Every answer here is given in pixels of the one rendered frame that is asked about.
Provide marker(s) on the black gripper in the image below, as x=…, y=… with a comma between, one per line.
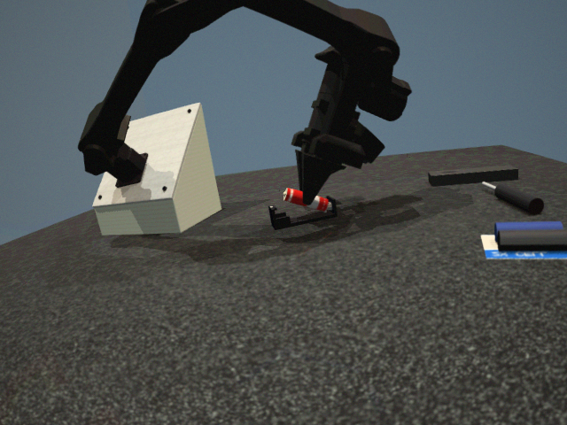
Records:
x=323, y=151

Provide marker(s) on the red and white striped cylinder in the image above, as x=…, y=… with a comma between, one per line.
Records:
x=295, y=196

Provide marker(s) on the black screwdriver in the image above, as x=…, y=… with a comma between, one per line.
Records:
x=517, y=198

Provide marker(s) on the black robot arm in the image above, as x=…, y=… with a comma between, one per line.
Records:
x=360, y=62

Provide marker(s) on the black rectangular bar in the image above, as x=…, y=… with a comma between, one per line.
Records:
x=473, y=175

